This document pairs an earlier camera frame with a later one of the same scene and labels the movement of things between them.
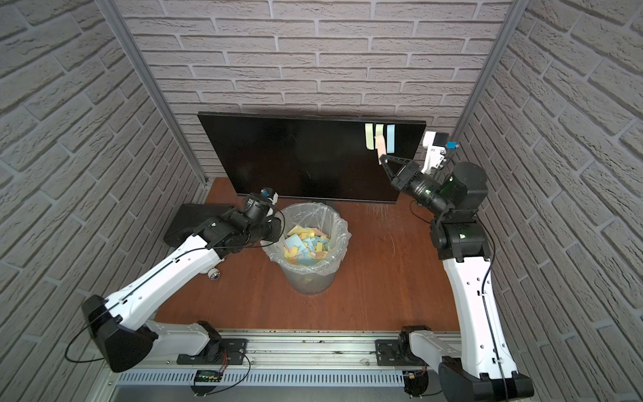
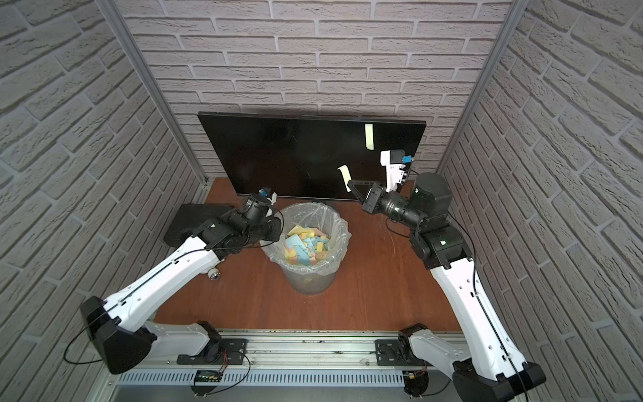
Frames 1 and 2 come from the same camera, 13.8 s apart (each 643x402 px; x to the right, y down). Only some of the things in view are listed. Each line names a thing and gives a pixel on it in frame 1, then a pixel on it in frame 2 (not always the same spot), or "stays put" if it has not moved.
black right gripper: [408, 175] → [373, 198]
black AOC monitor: [308, 157] stays put
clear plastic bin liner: [321, 217] stays put
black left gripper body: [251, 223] stays put
